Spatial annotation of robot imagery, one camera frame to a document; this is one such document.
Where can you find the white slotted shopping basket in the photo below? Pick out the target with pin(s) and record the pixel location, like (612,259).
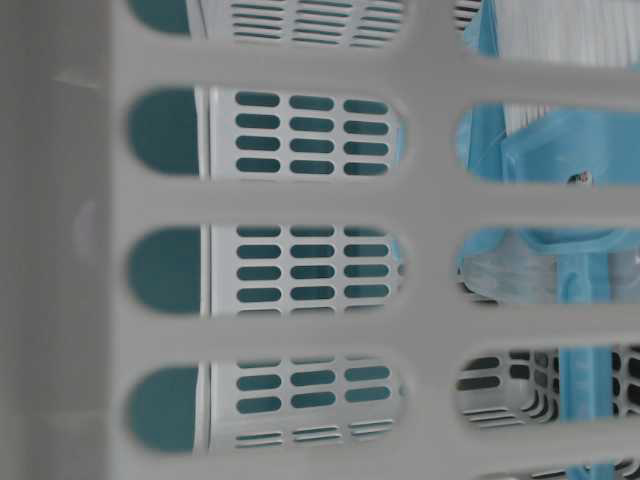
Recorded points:
(74,201)

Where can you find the blue hand brush white bristles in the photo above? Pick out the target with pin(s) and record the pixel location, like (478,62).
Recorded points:
(577,147)

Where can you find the blue plastic dustpan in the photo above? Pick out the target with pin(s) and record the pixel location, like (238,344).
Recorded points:
(498,263)

